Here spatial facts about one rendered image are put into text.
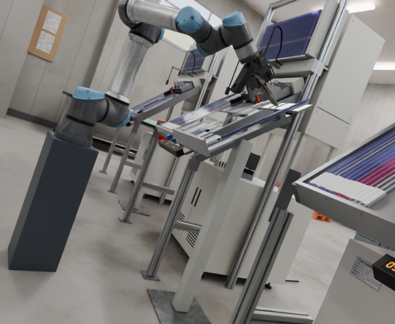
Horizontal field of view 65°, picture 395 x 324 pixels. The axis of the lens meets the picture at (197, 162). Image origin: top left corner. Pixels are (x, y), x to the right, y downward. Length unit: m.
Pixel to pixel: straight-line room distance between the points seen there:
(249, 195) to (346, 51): 1.01
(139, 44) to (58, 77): 4.65
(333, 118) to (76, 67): 4.85
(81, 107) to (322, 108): 1.33
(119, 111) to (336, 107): 1.28
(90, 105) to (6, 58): 4.13
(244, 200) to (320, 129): 0.63
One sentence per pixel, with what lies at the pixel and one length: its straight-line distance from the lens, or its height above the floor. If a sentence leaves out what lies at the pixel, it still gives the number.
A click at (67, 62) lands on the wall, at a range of 6.06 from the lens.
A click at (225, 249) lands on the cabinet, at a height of 0.21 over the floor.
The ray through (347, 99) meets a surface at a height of 1.29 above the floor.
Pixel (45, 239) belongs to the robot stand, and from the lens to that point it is 1.43.
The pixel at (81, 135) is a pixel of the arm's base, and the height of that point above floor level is 0.59.
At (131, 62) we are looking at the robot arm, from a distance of 1.43.
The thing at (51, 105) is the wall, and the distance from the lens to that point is 6.05.
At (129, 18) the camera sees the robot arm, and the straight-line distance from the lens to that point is 1.35.
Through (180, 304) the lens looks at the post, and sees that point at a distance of 1.48.
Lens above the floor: 0.74
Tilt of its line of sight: 4 degrees down
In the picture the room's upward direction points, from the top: 21 degrees clockwise
